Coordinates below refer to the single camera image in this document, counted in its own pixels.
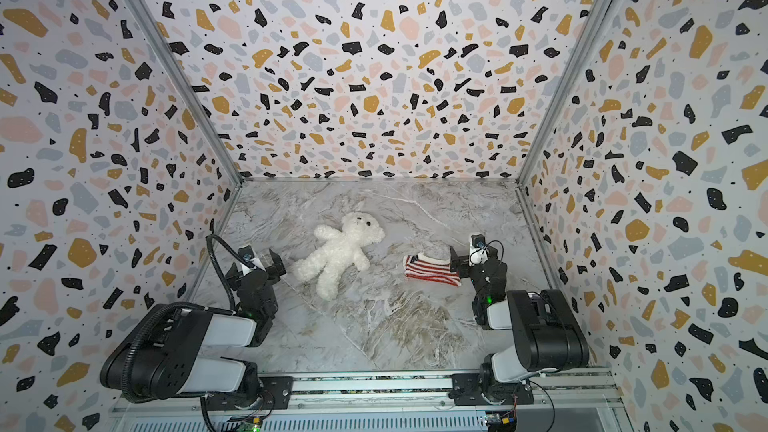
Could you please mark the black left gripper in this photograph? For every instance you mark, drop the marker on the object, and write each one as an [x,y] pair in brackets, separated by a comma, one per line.
[260,276]

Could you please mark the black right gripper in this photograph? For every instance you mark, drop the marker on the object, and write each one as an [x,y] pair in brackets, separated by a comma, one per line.
[480,267]

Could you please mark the red white striped sweater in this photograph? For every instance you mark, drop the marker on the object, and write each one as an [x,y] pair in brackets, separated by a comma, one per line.
[424,268]

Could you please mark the white plush teddy bear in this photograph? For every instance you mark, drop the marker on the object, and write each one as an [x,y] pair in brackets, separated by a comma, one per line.
[341,249]

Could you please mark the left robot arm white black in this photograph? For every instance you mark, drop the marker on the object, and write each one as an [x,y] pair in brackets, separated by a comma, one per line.
[161,357]

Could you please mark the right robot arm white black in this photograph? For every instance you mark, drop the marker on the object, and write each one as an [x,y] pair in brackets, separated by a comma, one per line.
[546,337]

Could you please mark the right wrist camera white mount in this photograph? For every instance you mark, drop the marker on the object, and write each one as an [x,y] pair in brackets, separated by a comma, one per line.
[478,249]

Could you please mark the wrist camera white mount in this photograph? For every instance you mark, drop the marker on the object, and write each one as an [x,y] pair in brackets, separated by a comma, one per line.
[251,258]
[478,249]

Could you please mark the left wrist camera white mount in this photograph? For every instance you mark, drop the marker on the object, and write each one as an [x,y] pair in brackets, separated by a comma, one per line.
[251,258]

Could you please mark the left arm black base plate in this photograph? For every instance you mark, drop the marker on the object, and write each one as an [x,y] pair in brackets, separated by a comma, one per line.
[274,392]

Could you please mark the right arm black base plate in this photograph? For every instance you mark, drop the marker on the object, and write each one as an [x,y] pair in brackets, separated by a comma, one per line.
[480,389]

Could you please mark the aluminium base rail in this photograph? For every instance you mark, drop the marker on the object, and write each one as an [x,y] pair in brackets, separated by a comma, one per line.
[576,400]

